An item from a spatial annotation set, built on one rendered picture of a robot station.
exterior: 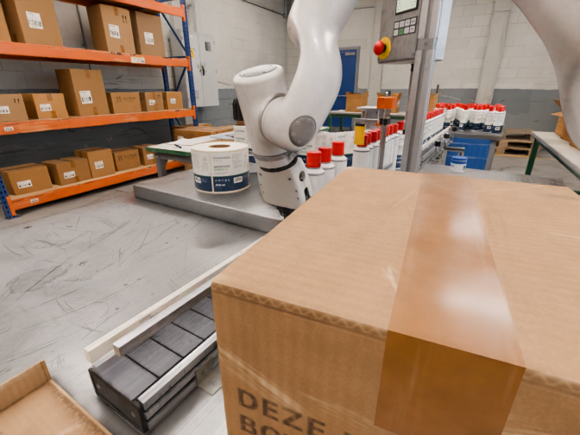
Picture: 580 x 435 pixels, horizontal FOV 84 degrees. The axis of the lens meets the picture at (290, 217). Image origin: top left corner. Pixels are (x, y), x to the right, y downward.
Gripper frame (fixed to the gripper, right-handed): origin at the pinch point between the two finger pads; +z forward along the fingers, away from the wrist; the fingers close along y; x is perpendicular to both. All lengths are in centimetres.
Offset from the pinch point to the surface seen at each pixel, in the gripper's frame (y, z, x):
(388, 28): -3, -23, -60
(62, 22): 452, -32, -213
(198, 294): -4.5, -12.2, 29.1
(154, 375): -2.8, -6.6, 38.9
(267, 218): 15.7, 10.9, -9.1
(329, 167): -2.3, -4.4, -15.6
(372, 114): 10, 12, -82
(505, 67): -30, 212, -774
